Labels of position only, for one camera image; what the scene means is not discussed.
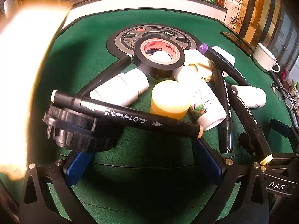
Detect black marker beige caps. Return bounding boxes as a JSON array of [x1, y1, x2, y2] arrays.
[[51, 90, 203, 139]]

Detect yellow round jar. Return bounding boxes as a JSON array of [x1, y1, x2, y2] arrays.
[[150, 80, 192, 121]]

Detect small white bottle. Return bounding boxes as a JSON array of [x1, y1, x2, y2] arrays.
[[231, 85, 266, 108]]

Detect round grey control panel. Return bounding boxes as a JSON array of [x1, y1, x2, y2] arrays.
[[106, 23, 201, 58]]

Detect black marker purple cap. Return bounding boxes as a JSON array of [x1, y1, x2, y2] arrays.
[[198, 43, 250, 86]]

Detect black electrical tape roll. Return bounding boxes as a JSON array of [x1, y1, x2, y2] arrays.
[[133, 35, 185, 78]]

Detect eyeglasses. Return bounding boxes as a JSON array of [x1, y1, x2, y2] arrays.
[[271, 83, 296, 110]]

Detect white pill bottle red stripe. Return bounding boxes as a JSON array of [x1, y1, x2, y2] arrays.
[[90, 68, 149, 107]]

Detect white ceramic cup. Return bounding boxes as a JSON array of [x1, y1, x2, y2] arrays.
[[253, 43, 280, 73]]

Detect black marker light blue cap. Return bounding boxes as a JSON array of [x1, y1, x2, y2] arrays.
[[77, 54, 133, 97]]

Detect white bottle green label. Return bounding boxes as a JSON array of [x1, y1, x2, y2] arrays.
[[174, 65, 228, 132]]

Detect black marker plain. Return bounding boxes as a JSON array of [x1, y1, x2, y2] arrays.
[[212, 66, 233, 154]]

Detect white charger plug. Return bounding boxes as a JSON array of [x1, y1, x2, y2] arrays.
[[212, 46, 236, 65]]

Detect black marker yellow cap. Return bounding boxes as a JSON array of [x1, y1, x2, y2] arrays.
[[228, 85, 273, 165]]

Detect yellow rimmed white tray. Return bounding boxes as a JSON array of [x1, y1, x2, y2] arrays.
[[1, 0, 71, 181]]

